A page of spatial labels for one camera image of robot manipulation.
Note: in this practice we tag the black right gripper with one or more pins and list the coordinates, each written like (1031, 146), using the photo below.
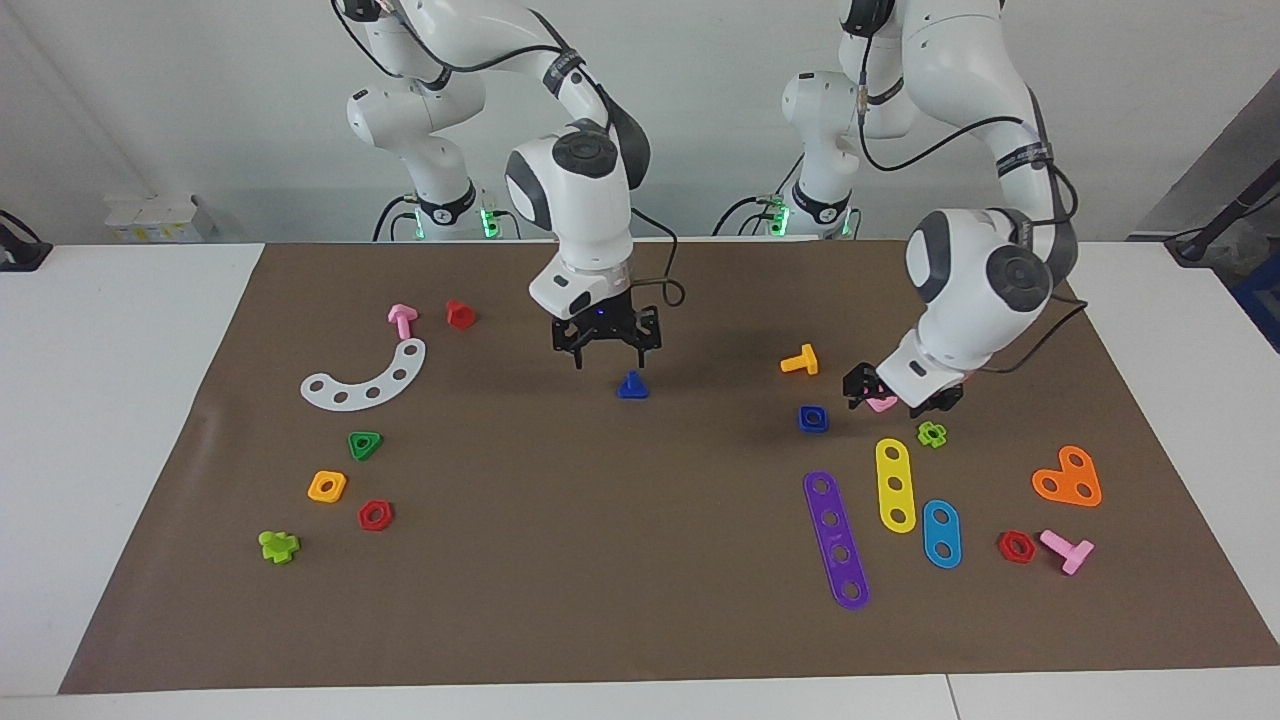
(605, 325)

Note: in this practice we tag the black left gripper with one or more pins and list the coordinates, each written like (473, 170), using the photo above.
(950, 397)

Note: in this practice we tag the blue plastic toy bolt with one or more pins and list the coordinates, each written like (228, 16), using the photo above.
(632, 387)

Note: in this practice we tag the blue square plastic nut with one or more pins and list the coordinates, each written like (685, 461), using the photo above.
(803, 425)

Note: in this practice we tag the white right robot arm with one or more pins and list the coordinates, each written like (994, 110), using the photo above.
(590, 220)

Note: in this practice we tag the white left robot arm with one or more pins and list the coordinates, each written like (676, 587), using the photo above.
(960, 300)

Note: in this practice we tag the pink square plastic nut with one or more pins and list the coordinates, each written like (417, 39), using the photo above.
(882, 405)

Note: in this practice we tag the green cross-shaped plastic nut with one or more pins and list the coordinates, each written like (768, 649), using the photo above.
(922, 432)

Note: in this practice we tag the yellow three-hole plastic strip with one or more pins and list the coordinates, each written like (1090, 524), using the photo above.
(893, 470)

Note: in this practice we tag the orange plastic toy bolt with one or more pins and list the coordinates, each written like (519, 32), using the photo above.
(810, 358)

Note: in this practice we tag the purple four-hole plastic strip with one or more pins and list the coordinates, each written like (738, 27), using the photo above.
(826, 504)

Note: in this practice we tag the blue two-hole plastic strip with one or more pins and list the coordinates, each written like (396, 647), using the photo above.
(941, 533)

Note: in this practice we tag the red plastic toy bolt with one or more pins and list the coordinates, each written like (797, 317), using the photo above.
(460, 316)

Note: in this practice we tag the red hexagonal plastic nut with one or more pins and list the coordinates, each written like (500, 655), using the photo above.
(1003, 547)
(364, 517)

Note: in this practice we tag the orange heart-shaped plastic plate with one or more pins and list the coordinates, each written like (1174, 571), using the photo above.
(1068, 478)

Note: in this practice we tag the brown paper table mat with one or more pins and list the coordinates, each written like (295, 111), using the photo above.
(600, 550)

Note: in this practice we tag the pink plastic toy bolt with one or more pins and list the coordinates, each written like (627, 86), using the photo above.
(1075, 555)
(402, 322)

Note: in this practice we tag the white curved five-hole plate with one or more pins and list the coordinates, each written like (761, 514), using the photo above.
(386, 384)

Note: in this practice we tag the green triangular plastic nut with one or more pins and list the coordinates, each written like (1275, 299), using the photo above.
(372, 438)

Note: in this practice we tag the orange square plastic nut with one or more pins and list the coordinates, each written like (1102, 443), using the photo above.
(338, 480)

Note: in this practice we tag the black stand pole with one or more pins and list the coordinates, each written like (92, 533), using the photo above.
(1225, 215)

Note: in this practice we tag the lime green plastic toy bolt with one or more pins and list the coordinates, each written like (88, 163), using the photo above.
(278, 547)

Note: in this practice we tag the blue crate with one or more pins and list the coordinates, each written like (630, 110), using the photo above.
(1265, 300)

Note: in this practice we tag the white cardboard box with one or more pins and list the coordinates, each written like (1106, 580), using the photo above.
(160, 215)

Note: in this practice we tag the black clamp device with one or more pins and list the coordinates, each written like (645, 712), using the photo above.
(20, 255)

